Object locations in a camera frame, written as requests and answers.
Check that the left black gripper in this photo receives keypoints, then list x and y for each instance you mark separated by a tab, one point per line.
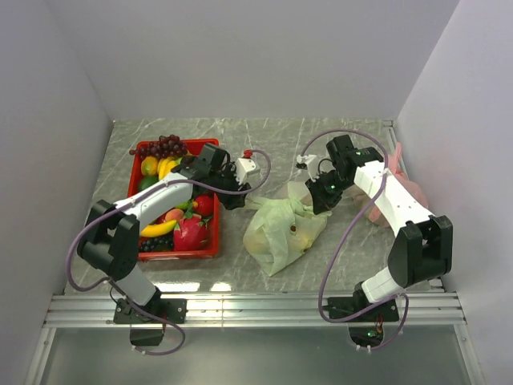
232	200

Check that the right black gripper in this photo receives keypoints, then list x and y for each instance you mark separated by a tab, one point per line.
321	202

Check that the green avocado print plastic bag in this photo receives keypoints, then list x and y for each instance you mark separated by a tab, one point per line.
282	228

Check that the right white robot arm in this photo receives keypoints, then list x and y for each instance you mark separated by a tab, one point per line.
423	243

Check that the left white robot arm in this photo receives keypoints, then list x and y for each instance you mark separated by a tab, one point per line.
110	239

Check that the pink fake dragon fruit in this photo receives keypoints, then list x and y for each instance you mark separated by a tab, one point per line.
190	233

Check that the fake peach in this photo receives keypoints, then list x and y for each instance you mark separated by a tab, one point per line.
174	215

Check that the pink plastic bag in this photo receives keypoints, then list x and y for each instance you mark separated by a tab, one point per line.
401	201

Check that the yellow fake banana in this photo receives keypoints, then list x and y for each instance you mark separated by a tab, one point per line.
158	230

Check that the dark green fake avocado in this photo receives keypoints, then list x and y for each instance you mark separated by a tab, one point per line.
147	182

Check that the red plastic crate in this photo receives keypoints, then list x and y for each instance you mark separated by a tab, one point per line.
210	248

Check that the dark blue grape bunch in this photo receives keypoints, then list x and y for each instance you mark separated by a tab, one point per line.
157	244

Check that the purple grape bunch top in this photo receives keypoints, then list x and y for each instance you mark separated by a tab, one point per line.
165	146

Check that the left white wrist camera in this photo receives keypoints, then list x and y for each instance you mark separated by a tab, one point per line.
245	167

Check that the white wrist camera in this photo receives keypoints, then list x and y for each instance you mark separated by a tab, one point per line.
309	163
245	167

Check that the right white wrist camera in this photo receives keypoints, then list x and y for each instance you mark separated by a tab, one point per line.
309	163

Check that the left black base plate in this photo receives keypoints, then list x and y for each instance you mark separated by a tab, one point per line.
149	323

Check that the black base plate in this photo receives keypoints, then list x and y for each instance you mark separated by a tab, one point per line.
366	321
149	323

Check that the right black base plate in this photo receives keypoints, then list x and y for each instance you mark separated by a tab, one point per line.
366	321

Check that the aluminium rail frame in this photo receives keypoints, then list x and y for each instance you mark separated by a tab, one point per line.
260	338

